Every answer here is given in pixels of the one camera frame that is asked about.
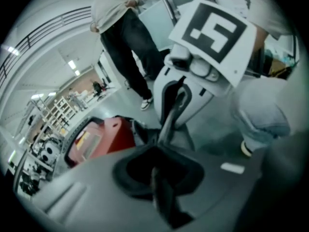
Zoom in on person's white printed shirt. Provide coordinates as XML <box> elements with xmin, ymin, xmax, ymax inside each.
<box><xmin>248</xmin><ymin>0</ymin><xmax>299</xmax><ymax>40</ymax></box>

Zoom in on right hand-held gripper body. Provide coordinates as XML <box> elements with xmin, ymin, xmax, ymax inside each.
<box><xmin>163</xmin><ymin>0</ymin><xmax>257</xmax><ymax>99</ymax></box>

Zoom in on shiny metal pillar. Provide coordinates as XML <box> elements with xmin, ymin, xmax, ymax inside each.
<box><xmin>154</xmin><ymin>0</ymin><xmax>181</xmax><ymax>27</ymax></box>

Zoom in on brown cardboard box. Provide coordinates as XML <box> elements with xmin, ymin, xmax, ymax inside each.
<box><xmin>267</xmin><ymin>56</ymin><xmax>295</xmax><ymax>80</ymax></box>

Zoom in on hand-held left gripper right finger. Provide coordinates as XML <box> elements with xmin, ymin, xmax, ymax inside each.
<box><xmin>156</xmin><ymin>143</ymin><xmax>264</xmax><ymax>231</ymax></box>

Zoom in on person's light blue jeans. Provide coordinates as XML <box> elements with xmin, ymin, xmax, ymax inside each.
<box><xmin>230</xmin><ymin>77</ymin><xmax>292</xmax><ymax>154</ymax></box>

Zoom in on red vacuum cleaner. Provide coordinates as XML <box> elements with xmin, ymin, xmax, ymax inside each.
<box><xmin>62</xmin><ymin>115</ymin><xmax>161</xmax><ymax>169</ymax></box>

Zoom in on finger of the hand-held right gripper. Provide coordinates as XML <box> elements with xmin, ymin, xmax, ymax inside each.
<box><xmin>153</xmin><ymin>66</ymin><xmax>185</xmax><ymax>128</ymax></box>
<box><xmin>177</xmin><ymin>77</ymin><xmax>233</xmax><ymax>131</ymax></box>

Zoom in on wooden shelf rack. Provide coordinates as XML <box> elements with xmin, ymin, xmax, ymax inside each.
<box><xmin>30</xmin><ymin>94</ymin><xmax>78</xmax><ymax>135</ymax></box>

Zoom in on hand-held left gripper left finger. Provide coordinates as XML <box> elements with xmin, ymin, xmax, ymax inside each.
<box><xmin>32</xmin><ymin>145</ymin><xmax>170</xmax><ymax>231</ymax></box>

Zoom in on black shoe white sole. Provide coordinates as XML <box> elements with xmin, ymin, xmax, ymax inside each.
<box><xmin>240</xmin><ymin>140</ymin><xmax>253</xmax><ymax>159</ymax></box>

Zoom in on black balcony railing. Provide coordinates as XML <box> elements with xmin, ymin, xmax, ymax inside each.
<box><xmin>0</xmin><ymin>5</ymin><xmax>94</xmax><ymax>82</ymax></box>

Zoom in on person's right forearm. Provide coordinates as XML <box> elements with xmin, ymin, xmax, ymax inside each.
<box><xmin>251</xmin><ymin>27</ymin><xmax>269</xmax><ymax>58</ymax></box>

